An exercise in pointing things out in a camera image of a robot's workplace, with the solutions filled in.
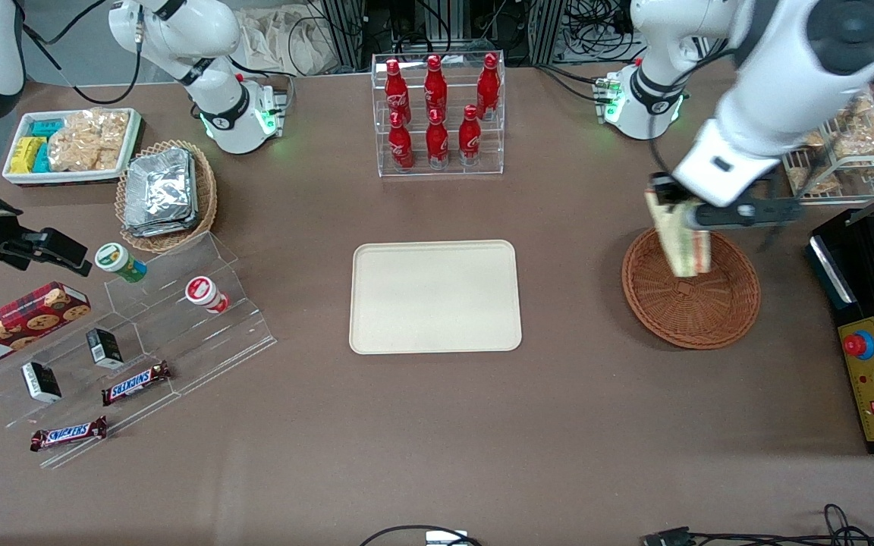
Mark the triangle sandwich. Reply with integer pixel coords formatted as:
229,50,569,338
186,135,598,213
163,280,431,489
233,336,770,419
643,190,714,279

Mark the white rectangular snack tray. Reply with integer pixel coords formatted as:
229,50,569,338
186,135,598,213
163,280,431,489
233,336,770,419
2,108,143,187

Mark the round brown wicker basket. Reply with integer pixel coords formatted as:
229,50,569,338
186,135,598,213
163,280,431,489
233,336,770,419
621,225,762,350

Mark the oval tan wicker basket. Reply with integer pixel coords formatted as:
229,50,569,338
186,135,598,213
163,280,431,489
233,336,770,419
115,140,219,254

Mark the beige plastic tray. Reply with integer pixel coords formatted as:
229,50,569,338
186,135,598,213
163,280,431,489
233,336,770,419
349,240,523,356

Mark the green lid snack cup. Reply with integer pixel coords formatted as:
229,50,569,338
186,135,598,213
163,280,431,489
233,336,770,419
94,242,149,284

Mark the red tartan cookie box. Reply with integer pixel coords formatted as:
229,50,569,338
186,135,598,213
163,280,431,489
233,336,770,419
0,281,93,375

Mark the yellow snack packet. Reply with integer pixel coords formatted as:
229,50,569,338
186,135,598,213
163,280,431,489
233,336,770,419
10,136,48,174

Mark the clear bag of snacks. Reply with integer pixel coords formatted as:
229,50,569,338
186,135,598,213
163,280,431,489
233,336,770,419
835,89,874,162
784,129,844,196

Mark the small black box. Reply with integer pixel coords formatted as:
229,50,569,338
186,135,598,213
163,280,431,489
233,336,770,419
20,360,64,404
85,327,125,371

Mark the clear bag of crackers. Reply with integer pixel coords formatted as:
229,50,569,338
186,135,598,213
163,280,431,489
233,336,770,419
46,108,131,173

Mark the silver foil packet stack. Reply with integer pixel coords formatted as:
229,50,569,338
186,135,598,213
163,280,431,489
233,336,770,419
122,147,200,238

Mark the red lid snack cup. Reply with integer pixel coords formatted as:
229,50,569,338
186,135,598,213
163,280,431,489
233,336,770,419
184,275,231,315

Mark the clear acrylic stepped shelf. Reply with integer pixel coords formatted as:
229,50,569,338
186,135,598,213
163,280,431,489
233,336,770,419
0,231,279,470

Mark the brown snickers bar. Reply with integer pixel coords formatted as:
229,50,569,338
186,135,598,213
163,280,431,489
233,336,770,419
100,359,174,407
29,415,109,453

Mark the black appliance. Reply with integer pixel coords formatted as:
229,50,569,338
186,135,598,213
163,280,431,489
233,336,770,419
806,208,874,323

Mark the clear acrylic bottle rack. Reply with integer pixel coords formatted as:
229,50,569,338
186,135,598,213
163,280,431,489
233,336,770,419
371,51,507,178

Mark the red cola bottle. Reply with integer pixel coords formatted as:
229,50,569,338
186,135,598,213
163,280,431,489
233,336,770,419
424,55,449,118
385,58,412,122
457,105,483,167
476,52,501,118
426,108,451,169
388,111,415,171

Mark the red emergency stop button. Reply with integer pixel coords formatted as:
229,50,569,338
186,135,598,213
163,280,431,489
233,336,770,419
843,329,874,362

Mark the beige crumpled cloth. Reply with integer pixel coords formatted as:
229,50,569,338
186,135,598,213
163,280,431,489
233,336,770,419
235,5,336,77

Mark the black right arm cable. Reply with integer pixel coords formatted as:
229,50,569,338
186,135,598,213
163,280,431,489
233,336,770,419
21,0,143,106

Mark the black cable with connector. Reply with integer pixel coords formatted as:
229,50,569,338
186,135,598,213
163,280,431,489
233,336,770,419
641,503,874,546

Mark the black looped cable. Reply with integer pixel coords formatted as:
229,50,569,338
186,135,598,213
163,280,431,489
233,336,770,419
358,524,485,546

